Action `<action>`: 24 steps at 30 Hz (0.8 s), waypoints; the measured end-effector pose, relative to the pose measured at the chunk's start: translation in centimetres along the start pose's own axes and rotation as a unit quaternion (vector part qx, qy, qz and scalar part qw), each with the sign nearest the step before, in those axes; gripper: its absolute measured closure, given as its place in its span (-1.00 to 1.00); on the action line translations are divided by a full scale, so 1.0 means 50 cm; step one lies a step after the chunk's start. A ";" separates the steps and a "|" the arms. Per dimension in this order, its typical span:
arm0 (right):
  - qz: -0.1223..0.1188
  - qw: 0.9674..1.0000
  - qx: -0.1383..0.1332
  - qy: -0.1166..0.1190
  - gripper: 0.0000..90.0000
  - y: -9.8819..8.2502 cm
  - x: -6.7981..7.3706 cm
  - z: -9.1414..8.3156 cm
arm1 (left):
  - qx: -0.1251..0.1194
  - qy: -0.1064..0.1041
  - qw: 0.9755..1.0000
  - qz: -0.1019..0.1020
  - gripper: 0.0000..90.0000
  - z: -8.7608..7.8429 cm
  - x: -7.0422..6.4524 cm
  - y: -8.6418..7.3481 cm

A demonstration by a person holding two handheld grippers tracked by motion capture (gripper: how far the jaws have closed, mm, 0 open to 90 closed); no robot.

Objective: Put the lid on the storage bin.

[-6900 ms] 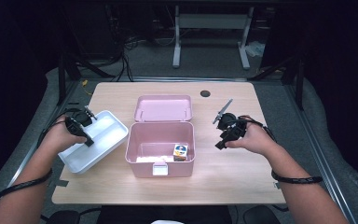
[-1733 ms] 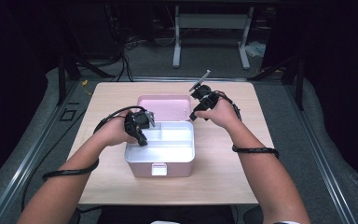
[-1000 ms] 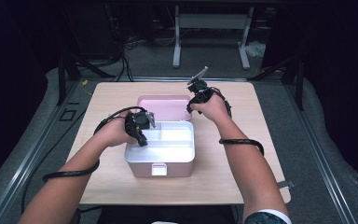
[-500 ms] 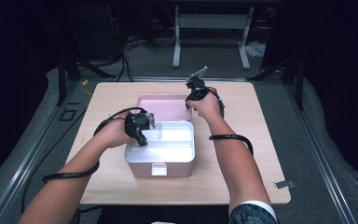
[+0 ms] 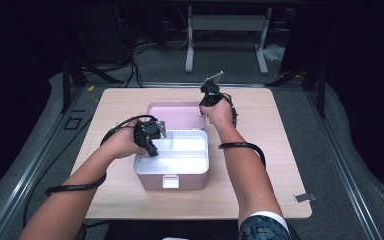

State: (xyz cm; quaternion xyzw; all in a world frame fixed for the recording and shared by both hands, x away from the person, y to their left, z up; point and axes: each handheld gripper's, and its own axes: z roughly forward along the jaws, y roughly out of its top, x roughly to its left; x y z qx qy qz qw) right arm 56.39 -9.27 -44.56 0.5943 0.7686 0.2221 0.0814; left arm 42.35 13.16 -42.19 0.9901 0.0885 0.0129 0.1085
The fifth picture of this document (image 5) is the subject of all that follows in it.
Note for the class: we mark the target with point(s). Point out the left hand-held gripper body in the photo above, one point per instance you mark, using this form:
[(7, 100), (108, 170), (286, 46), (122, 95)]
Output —
[(146, 131)]

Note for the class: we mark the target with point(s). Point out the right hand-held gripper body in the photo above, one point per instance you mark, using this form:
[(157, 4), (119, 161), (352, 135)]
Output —
[(210, 95)]

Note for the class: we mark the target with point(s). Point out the pink storage box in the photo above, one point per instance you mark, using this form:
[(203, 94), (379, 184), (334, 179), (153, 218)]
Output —
[(180, 116)]

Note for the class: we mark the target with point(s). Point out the white divided tray insert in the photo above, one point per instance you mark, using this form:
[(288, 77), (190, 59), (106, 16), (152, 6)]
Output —
[(180, 163)]

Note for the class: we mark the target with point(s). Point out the person's right hand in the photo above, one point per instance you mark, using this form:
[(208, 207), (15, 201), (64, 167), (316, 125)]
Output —
[(221, 115)]

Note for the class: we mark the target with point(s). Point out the person's left hand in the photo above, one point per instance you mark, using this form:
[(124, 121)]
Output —
[(123, 143)]

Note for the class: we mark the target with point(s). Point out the white plastic bag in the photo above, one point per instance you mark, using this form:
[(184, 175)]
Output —
[(275, 52)]

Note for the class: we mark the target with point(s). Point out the person's dark clothing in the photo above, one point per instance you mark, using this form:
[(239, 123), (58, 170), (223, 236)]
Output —
[(180, 230)]

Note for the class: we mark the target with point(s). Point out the black stand legs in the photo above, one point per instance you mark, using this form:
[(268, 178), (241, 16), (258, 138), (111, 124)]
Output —
[(320, 93), (66, 86)]

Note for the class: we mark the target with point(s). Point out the person's patterned sleeve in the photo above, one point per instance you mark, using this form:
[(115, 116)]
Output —
[(263, 228)]

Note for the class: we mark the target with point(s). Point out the grey metal table clip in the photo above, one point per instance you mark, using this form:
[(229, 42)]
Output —
[(305, 197)]

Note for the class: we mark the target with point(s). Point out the grey metal desk frame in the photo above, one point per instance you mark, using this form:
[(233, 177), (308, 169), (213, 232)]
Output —
[(228, 23)]

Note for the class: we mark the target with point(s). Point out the grey metal floor rail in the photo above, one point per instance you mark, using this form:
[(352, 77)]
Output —
[(343, 166), (30, 170)]

